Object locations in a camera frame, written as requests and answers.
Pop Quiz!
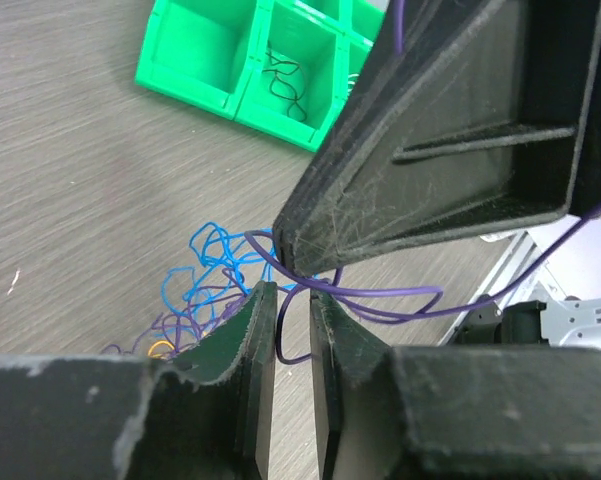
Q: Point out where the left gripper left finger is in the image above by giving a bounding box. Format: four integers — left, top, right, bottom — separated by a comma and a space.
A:
0, 282, 277, 479

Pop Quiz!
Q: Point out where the purple cable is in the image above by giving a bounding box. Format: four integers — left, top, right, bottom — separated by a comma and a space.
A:
99, 0, 601, 365

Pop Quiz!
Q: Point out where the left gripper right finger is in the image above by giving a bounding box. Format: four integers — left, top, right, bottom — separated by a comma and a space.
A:
310, 292, 601, 479

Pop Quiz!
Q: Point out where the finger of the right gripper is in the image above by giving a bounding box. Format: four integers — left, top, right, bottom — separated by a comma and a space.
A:
273, 0, 601, 276

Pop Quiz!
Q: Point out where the aluminium frame rail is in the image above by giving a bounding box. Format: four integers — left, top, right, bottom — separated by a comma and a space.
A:
438, 232, 564, 346

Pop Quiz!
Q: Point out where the black cable in tray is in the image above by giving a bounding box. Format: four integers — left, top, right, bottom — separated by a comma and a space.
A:
261, 45, 309, 123

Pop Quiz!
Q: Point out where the green compartment bin tray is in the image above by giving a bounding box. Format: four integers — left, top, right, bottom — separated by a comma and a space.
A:
135, 0, 385, 152

